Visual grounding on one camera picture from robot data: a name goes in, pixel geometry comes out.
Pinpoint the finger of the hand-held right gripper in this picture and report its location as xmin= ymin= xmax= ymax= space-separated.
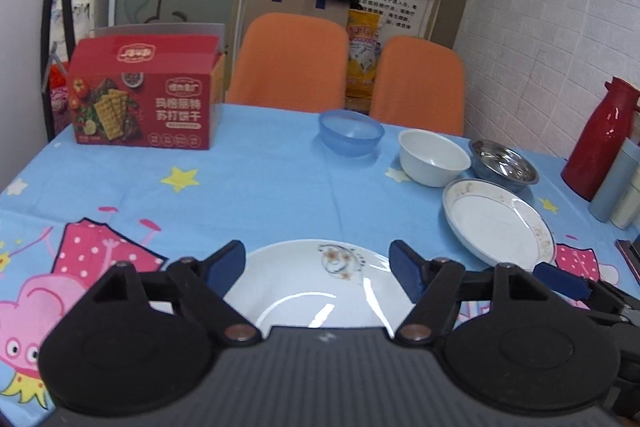
xmin=532 ymin=262 xmax=635 ymax=325

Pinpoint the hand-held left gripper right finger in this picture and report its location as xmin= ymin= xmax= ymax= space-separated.
xmin=389 ymin=240 xmax=538 ymax=348

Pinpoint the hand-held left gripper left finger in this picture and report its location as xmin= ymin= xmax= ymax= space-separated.
xmin=92 ymin=240 xmax=262 ymax=347

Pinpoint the white plate with flower print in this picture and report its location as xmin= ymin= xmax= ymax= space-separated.
xmin=222 ymin=239 xmax=416 ymax=339

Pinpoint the white plate with gold rim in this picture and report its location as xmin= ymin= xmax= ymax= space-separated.
xmin=442 ymin=178 xmax=557 ymax=267

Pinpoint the white ceramic bowl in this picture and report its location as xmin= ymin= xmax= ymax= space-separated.
xmin=398 ymin=129 xmax=472 ymax=188

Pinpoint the stainless steel bowl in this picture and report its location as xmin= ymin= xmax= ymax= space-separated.
xmin=469 ymin=139 xmax=540 ymax=194

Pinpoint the blue plastic bowl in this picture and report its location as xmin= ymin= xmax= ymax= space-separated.
xmin=318 ymin=109 xmax=386 ymax=158

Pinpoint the dark flat device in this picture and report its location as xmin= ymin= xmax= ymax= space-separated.
xmin=615 ymin=239 xmax=640 ymax=279

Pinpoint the blue cartoon printed tablecloth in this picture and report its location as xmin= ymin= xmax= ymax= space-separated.
xmin=0 ymin=102 xmax=640 ymax=427

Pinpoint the pale green cup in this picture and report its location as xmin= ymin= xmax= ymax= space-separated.
xmin=610 ymin=169 xmax=640 ymax=229

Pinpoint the grey-blue cup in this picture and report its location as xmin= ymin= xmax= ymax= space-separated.
xmin=588 ymin=141 xmax=640 ymax=223

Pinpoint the red thermos jug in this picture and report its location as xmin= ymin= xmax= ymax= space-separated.
xmin=560 ymin=77 xmax=640 ymax=202

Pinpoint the red cracker box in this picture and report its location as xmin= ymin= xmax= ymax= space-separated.
xmin=67 ymin=23 xmax=227 ymax=151

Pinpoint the orange chair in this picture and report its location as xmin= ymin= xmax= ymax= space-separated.
xmin=369 ymin=36 xmax=466 ymax=136
xmin=227 ymin=13 xmax=350 ymax=114

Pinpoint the yellow snack bag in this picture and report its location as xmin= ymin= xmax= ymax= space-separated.
xmin=345 ymin=9 xmax=383 ymax=112

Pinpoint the red patterned bag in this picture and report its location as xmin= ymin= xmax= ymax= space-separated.
xmin=44 ymin=62 xmax=72 ymax=134

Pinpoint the brown paper bag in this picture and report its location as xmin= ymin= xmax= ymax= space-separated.
xmin=240 ymin=0 xmax=351 ymax=38

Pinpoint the black metal frame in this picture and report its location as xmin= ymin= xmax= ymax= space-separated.
xmin=41 ymin=0 xmax=77 ymax=144

